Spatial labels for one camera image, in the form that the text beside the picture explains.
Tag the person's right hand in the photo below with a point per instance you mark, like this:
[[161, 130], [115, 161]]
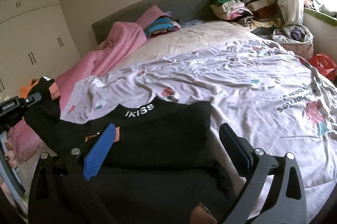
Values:
[[202, 214]]

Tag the pink pillow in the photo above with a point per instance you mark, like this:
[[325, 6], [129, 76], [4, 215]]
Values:
[[152, 16]]

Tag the grey headboard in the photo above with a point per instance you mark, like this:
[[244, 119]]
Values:
[[168, 0]]

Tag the white printed blanket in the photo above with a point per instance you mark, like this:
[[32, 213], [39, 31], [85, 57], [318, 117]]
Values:
[[237, 82]]

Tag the pile of folded clothes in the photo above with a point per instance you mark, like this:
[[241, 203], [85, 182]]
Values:
[[244, 7]]

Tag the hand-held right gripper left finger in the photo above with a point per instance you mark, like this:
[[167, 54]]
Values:
[[101, 147]]

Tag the cream wardrobe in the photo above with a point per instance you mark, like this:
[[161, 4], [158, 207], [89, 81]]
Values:
[[31, 29]]

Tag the striped knit cloth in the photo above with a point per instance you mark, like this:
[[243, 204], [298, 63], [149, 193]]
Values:
[[160, 26]]

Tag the pink blanket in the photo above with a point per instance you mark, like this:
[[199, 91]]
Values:
[[115, 47]]

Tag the blue patterned cloth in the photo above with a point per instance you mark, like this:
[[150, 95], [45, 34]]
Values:
[[192, 22]]

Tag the orange cloth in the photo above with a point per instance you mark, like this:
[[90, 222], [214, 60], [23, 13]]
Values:
[[26, 88]]

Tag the black sweatshirt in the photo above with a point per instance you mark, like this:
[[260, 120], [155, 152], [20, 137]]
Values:
[[163, 134]]

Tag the person's left hand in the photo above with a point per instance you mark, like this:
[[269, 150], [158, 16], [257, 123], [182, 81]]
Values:
[[11, 153]]

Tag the plastic bag of clothes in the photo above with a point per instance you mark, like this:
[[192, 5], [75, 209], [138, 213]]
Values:
[[295, 35]]

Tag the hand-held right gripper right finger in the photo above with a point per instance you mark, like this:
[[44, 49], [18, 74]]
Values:
[[238, 149]]

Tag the beige bed sheet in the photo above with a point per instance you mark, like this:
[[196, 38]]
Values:
[[184, 39]]

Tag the red plastic bag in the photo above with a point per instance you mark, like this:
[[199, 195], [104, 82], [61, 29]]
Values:
[[323, 63]]

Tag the clothes on window sill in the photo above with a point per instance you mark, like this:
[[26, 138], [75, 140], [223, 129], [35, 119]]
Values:
[[320, 7]]

